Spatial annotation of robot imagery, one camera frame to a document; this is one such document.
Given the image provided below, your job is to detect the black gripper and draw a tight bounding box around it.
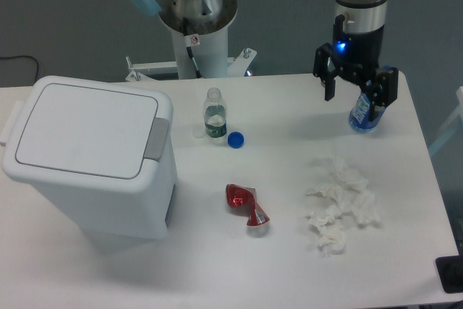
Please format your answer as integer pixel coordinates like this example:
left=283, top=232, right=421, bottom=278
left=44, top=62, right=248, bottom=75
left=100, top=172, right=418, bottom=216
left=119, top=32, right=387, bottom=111
left=313, top=14, right=399, bottom=122

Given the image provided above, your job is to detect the white trash can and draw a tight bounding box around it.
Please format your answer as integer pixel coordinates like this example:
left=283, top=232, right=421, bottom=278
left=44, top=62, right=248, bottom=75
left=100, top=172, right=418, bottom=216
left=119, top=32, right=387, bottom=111
left=1, top=76, right=177, bottom=240

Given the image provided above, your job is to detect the blue plastic bottle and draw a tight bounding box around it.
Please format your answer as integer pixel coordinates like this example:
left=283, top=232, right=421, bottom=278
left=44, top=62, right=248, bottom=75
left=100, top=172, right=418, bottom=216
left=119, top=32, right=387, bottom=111
left=349, top=79, right=383, bottom=132

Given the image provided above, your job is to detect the crumpled white tissue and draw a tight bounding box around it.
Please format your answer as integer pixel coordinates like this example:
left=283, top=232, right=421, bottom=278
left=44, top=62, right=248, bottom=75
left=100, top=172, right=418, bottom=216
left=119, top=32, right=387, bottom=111
left=306, top=157, right=382, bottom=256

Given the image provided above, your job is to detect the blue bottle cap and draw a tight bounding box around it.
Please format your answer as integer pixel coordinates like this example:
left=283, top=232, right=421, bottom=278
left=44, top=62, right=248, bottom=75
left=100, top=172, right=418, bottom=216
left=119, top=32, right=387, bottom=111
left=227, top=131, right=245, bottom=149

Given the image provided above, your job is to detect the clear green-label bottle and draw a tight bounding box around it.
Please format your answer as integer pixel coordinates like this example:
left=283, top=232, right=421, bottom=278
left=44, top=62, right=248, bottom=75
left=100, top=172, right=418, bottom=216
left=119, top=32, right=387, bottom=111
left=203, top=87, right=227, bottom=145

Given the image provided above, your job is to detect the white bottle cap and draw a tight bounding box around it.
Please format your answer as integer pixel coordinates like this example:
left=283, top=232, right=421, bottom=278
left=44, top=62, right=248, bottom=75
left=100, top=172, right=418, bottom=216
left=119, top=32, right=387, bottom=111
left=192, top=128, right=205, bottom=139

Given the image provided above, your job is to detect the black device at edge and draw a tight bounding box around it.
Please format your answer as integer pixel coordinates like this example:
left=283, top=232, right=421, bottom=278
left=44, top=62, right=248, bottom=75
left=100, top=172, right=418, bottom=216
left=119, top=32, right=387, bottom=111
left=436, top=255, right=462, bottom=294

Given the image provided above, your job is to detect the white frame at right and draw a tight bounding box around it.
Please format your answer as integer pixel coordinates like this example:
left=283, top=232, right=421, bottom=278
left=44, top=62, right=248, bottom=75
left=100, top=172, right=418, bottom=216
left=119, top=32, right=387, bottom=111
left=428, top=86, right=462, bottom=158

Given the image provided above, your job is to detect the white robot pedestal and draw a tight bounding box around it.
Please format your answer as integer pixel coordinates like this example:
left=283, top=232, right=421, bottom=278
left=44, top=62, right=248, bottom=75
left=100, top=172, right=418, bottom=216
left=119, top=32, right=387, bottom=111
left=126, top=0, right=258, bottom=81

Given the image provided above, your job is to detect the black pedestal cable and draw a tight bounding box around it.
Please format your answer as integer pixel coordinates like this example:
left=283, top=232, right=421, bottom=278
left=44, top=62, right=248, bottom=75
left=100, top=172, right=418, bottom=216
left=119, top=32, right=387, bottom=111
left=182, top=17, right=203, bottom=79

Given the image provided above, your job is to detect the black floor cable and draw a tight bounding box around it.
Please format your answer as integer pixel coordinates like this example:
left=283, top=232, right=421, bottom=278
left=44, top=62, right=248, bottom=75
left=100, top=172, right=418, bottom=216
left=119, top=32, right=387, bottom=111
left=0, top=55, right=40, bottom=84

